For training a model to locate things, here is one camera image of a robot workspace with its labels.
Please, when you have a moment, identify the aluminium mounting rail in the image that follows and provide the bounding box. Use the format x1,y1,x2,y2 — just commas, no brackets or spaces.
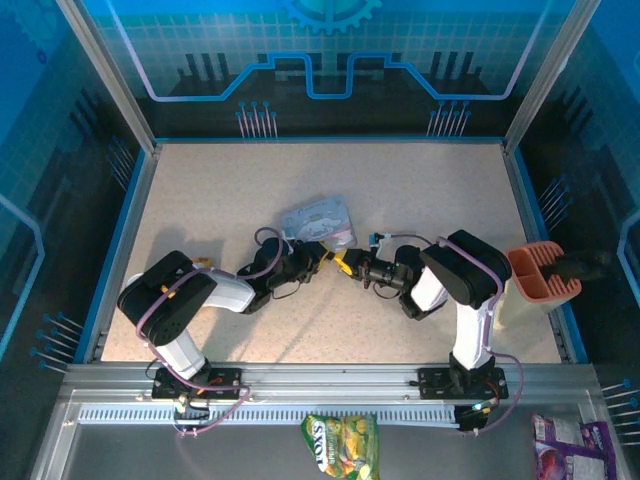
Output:
64,362,601,401

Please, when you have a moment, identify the black tool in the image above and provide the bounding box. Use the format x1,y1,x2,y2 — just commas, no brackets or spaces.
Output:
542,249,614,286

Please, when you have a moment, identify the green snack bag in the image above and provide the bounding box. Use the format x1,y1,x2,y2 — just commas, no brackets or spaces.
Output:
299,413,380,480

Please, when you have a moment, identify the thin black cable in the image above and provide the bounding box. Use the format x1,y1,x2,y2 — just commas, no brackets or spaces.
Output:
272,279,305,302

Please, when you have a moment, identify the white slotted cable duct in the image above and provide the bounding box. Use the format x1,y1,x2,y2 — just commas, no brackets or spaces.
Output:
79,403,461,426

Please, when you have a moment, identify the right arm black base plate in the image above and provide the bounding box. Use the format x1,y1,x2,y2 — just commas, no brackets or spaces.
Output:
417,367,509,401

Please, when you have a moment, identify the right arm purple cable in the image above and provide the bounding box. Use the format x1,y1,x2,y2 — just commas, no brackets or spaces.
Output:
387,232,525,437

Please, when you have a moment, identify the purple snack bag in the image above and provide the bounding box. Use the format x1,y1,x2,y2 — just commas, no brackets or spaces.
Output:
530,412,614,480

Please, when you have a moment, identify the aluminium side rail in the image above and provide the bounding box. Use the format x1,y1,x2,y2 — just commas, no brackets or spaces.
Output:
501,142,576,362
89,144,162,362

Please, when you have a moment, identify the orange slotted rack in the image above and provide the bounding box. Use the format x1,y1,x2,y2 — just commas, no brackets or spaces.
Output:
492,240,584,331

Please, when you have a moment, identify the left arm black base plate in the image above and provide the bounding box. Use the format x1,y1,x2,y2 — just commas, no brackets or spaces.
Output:
152,367,244,401

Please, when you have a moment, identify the aluminium frame post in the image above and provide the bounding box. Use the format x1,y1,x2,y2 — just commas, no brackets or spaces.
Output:
54,0,162,154
502,0,599,151

